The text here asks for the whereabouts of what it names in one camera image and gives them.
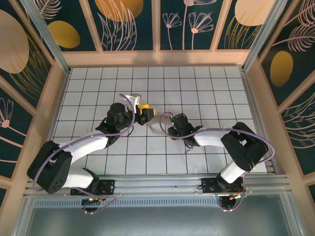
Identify grey vented metal strip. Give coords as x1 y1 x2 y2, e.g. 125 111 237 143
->
33 198 287 207

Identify small controller board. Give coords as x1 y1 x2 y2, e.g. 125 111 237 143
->
82 196 105 205

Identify grey metal sheet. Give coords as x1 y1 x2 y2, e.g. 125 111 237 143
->
14 206 303 236

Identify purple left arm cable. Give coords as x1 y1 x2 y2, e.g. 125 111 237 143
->
33 93 136 215

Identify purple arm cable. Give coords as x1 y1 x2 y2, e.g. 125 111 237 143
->
158 114 276 212
33 93 136 215

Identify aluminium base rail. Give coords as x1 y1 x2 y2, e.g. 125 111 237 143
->
24 174 288 197

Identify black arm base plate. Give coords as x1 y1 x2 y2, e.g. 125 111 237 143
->
70 179 116 197
200 178 223 195

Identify wall panel with pink flowers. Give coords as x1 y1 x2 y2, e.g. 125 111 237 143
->
0 81 34 179
159 0 224 51

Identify aluminium side rail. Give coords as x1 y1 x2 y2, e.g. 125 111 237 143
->
240 67 276 173

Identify wall panel with orange circle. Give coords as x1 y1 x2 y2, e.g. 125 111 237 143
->
88 0 155 52

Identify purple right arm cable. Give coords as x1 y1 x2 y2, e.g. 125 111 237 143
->
158 114 276 212

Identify wall panel with mustard oval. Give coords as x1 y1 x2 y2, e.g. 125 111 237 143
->
36 0 98 52

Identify wall panel cream circle grass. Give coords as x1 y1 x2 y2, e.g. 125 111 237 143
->
216 0 278 50
0 0 53 109

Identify aluminium corner post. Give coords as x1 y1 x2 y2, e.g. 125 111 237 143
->
242 0 289 72
21 0 72 76

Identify wall panel with pink leaves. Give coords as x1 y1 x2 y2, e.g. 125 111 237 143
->
280 90 315 176

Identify wall panel mustard oval leaves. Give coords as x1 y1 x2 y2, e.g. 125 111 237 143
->
257 0 315 107

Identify dark wall panel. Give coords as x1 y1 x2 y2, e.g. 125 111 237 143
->
306 181 315 212
0 188 8 209

